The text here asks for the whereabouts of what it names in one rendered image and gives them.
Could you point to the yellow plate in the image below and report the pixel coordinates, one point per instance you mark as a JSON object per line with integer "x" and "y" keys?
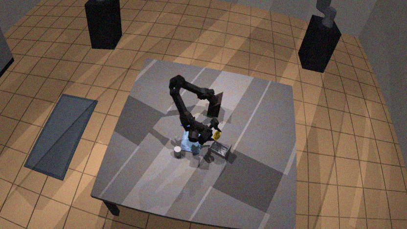
{"x": 217, "y": 135}

